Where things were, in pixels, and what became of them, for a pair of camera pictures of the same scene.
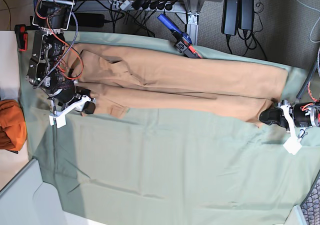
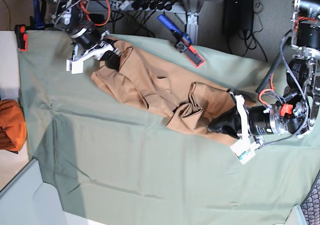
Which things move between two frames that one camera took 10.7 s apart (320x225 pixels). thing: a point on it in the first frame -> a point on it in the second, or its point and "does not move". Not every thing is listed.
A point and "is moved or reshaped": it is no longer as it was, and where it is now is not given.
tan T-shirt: [124, 77] is moved or reshaped
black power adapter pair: [238, 13] does not move
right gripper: [275, 115] -> [230, 123]
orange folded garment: [13, 125] does not move
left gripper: [78, 102] -> [111, 58]
